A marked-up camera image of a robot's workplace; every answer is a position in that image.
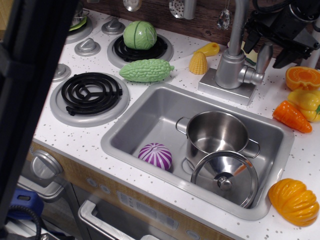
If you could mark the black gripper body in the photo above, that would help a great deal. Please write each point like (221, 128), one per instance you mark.
(284, 29)

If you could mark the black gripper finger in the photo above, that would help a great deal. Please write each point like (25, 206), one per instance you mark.
(289, 55)
(253, 37)

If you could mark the silver faucet lever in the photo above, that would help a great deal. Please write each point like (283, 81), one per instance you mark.
(255, 76)

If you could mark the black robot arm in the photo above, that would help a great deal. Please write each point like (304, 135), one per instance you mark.
(307, 10)

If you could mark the orange toy half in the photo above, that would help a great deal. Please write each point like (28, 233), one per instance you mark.
(302, 78)

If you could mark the hanging clear utensil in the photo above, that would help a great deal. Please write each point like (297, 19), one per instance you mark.
(224, 18)

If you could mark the yellow toy banana piece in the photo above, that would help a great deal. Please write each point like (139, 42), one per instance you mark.
(210, 49)

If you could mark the silver toy faucet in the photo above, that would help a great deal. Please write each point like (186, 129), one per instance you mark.
(223, 82)

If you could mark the yellow toy bell pepper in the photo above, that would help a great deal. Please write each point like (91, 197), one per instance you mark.
(307, 102)

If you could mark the orange toy carrot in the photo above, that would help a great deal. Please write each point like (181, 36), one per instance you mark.
(287, 114)

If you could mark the yellow toy corn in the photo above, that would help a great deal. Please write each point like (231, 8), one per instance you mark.
(198, 64)

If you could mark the grey hanging cylinder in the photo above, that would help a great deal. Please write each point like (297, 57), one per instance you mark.
(189, 9)

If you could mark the hanging slotted spoon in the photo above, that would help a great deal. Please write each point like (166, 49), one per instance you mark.
(176, 8)

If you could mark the back black stove burner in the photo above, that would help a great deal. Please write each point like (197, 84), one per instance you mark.
(162, 49)

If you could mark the black stove burner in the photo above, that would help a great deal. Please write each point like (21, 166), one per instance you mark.
(162, 49)
(91, 93)

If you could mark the steel pot in sink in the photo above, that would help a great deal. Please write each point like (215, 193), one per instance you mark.
(213, 131)

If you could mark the green toy bitter gourd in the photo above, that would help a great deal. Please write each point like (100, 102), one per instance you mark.
(146, 70)

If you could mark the green toy cabbage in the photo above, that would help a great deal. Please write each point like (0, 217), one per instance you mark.
(140, 35)

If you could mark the hanging clear spoon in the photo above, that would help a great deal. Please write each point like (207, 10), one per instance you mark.
(132, 5)

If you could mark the steel pot lid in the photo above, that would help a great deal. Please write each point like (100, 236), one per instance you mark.
(229, 175)

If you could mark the grey stove knob back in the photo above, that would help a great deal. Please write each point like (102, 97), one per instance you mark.
(113, 27)

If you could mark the grey stove knob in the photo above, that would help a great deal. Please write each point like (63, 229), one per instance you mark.
(62, 73)
(87, 48)
(113, 27)

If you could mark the orange toy pumpkin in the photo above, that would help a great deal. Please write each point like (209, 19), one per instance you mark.
(294, 202)

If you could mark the grey toy sink basin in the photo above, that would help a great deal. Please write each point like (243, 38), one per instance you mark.
(152, 118)

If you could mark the purple striped toy onion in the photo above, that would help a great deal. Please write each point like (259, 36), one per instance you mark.
(156, 154)

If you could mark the grey stove knob middle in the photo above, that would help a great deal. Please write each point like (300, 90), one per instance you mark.
(87, 48)

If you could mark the green plate under pot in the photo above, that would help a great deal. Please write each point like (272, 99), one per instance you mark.
(79, 25)

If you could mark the steel pot on stove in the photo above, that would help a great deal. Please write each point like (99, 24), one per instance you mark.
(79, 14)

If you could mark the front black stove burner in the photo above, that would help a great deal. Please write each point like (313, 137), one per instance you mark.
(91, 93)

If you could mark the grey stove knob front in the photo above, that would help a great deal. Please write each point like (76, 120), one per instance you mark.
(62, 73)

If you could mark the grey oven dial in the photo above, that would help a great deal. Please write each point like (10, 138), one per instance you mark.
(44, 166)

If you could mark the dark foreground post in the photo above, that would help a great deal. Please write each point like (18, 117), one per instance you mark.
(29, 54)

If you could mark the silver oven door handle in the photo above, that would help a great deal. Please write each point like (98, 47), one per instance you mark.
(102, 227)

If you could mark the blue clamp with cable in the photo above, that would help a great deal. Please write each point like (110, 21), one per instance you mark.
(27, 205)

